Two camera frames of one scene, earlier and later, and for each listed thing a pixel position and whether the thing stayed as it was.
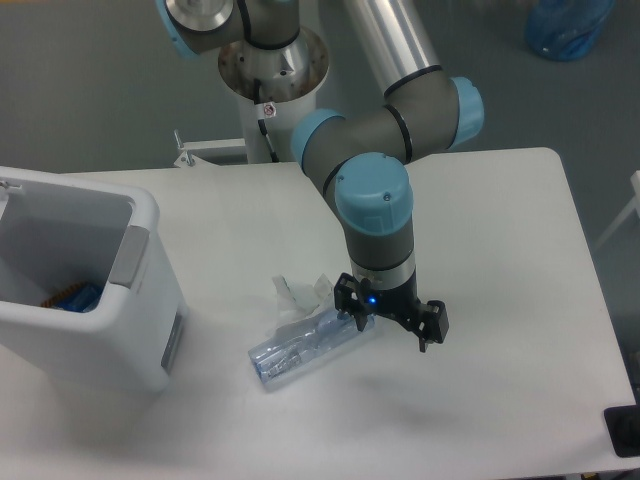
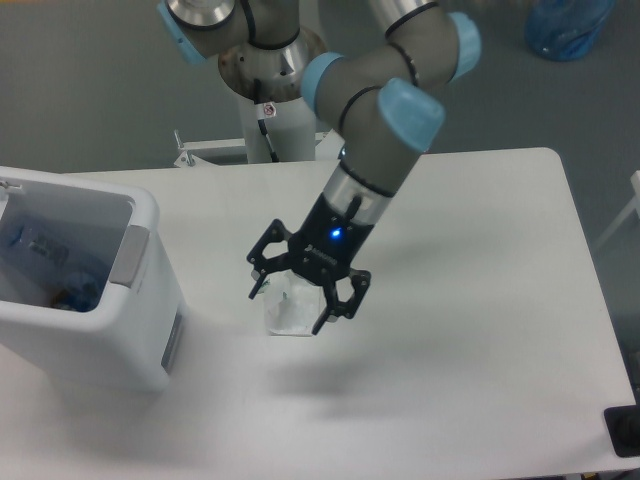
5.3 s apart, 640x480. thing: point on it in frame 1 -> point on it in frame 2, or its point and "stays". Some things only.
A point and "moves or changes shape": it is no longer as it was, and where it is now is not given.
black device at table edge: (623, 426) stays
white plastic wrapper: (295, 303) moves or changes shape
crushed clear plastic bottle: (294, 351) -> (32, 239)
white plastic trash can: (58, 231) stays
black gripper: (427, 320) -> (326, 243)
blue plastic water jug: (566, 29) stays
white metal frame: (635, 206) stays
